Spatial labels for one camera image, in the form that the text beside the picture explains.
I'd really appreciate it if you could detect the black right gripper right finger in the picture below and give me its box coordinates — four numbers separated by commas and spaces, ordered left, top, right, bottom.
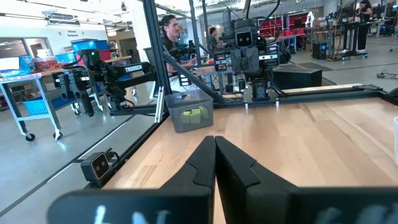
215, 135, 398, 224

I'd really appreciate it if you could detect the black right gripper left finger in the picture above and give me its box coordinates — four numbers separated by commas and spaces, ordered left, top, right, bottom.
46, 135, 216, 224

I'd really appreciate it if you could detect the person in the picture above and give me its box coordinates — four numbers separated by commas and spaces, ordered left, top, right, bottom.
356, 0, 374, 53
159, 14, 200, 93
208, 27, 224, 50

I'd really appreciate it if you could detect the black floor case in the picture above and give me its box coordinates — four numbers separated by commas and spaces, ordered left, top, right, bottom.
272, 63, 323, 91

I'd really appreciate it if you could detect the red tool cabinet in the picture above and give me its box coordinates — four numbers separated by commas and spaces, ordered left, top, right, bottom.
257, 12, 310, 37

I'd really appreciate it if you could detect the grey translucent plastic bin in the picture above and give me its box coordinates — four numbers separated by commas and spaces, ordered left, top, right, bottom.
164, 89, 215, 134

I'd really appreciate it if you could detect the background workbench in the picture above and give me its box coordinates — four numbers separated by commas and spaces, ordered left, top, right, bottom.
312, 18, 396, 62

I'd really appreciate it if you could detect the red plastic crate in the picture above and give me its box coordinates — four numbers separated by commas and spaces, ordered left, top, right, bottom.
98, 49, 112, 62

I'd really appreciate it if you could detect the blue plastic bin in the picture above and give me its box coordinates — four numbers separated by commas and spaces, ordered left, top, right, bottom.
70, 38, 110, 53
55, 52, 77, 64
22, 95, 55, 117

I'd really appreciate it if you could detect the grey wheeled cart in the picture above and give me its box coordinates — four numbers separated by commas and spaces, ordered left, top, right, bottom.
0, 55, 105, 142

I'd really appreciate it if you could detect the blue cardboard box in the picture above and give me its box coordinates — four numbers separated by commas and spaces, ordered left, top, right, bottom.
0, 55, 34, 78

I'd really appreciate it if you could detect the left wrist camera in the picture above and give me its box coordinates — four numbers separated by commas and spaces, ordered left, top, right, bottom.
234, 29, 254, 49

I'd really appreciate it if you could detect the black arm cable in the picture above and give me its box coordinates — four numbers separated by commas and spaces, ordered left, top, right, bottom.
245, 0, 283, 44

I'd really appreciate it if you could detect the silver frame bracket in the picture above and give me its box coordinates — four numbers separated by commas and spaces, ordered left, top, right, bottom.
154, 86, 165, 124

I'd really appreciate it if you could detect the small black table camera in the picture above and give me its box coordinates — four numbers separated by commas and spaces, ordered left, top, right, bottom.
80, 147, 121, 185

